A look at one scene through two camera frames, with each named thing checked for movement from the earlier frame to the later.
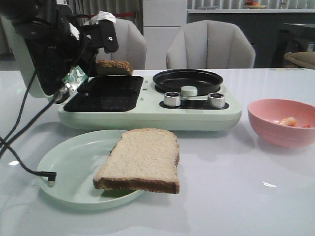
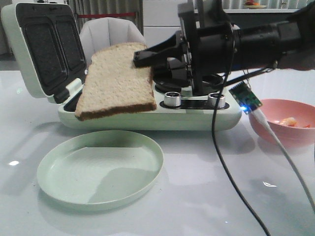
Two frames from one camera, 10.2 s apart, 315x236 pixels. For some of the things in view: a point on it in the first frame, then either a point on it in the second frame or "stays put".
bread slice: x=143 y=159 -> x=112 y=83
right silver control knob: x=216 y=100 stays put
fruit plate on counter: x=251 y=5 stays put
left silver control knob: x=172 y=99 stays put
